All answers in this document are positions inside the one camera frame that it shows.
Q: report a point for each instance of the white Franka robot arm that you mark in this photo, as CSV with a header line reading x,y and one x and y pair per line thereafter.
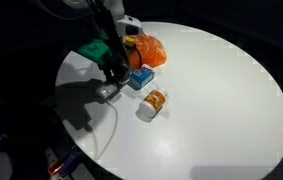
x,y
130,25

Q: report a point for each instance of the orange plastic bag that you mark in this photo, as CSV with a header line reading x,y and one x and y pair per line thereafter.
x,y
151,51

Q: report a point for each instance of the blue mentos gum box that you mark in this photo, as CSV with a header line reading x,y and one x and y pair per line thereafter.
x,y
141,78

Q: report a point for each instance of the brown bottle yellow cap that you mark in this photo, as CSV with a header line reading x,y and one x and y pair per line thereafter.
x,y
130,40

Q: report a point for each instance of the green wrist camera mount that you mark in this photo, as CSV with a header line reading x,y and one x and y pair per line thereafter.
x,y
94,50

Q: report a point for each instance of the white pill bottle orange label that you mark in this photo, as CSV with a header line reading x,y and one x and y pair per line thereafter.
x,y
152,102

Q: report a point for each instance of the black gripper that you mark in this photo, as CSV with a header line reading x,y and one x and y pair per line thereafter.
x,y
117,68

